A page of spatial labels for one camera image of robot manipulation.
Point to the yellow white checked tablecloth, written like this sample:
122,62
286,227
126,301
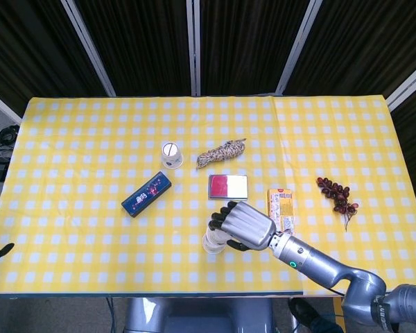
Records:
90,243

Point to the paper cup with line mark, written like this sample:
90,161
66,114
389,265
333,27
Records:
171,154

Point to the dark blue printed long box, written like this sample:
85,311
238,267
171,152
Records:
146,194

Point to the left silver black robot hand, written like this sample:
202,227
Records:
0,252

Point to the black shoe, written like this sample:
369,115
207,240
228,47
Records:
303,310

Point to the paper cup with blue flower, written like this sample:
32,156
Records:
215,239

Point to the red ink pad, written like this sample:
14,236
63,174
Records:
227,186

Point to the black pleated divider panel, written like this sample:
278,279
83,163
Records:
249,45
31,52
138,45
414,145
367,45

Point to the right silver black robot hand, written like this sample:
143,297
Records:
251,225

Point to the dark trouser leg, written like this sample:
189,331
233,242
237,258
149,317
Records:
327,326

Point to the dark red grape bunch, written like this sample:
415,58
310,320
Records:
336,194

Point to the yellow snack box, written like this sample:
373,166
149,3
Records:
281,204

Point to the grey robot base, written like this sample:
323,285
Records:
197,315

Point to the white divider frame post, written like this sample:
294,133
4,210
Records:
408,82
89,48
299,45
1,104
193,46

